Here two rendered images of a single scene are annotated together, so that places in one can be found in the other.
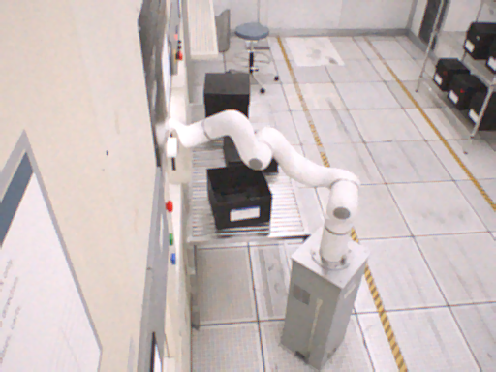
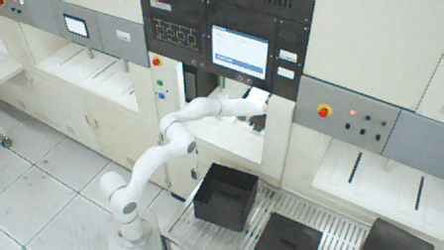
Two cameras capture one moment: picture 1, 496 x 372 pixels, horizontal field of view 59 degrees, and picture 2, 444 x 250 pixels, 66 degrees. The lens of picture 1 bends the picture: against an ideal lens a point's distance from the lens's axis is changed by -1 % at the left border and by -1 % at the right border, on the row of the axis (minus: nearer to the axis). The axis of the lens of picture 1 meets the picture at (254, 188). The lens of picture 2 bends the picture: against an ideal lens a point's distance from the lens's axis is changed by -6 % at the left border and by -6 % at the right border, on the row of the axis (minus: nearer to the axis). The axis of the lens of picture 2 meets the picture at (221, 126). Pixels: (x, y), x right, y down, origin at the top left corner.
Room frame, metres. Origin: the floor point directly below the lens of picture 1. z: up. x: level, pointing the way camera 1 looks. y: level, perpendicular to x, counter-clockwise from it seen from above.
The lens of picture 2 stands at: (2.35, -0.83, 2.49)
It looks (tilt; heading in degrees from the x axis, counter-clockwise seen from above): 44 degrees down; 128
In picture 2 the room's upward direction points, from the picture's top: straight up
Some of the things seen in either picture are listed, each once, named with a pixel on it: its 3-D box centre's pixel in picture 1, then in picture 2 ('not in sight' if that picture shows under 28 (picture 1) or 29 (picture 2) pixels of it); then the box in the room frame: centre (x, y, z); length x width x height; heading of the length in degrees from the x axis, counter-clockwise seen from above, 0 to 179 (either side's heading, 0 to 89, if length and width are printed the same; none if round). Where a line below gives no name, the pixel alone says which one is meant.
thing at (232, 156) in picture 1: (250, 149); (286, 246); (2.10, 0.03, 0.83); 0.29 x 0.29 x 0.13; 10
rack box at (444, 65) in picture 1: (450, 75); not in sight; (4.32, -1.99, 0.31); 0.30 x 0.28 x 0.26; 5
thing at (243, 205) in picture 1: (238, 195); (226, 196); (1.68, 0.08, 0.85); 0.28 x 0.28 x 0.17; 16
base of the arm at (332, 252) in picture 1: (334, 239); (130, 223); (1.39, -0.37, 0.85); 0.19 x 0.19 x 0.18
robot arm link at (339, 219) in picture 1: (341, 210); (118, 195); (1.36, -0.36, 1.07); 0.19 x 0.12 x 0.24; 167
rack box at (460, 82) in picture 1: (467, 91); not in sight; (3.95, -2.03, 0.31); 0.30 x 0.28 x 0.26; 8
